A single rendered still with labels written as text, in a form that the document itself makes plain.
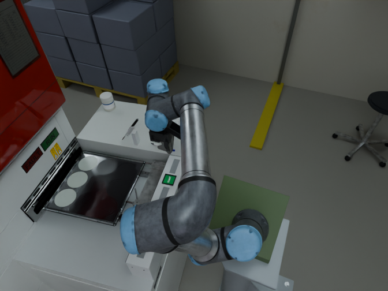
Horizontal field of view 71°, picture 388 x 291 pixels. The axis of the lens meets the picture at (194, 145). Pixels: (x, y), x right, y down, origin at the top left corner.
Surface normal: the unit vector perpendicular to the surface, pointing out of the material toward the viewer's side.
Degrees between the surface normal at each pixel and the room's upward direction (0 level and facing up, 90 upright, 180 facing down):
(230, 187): 45
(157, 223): 37
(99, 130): 0
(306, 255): 0
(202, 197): 29
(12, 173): 90
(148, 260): 0
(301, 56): 90
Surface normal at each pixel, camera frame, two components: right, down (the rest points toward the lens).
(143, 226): -0.36, -0.23
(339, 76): -0.39, 0.68
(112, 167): -0.03, -0.69
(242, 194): -0.30, -0.01
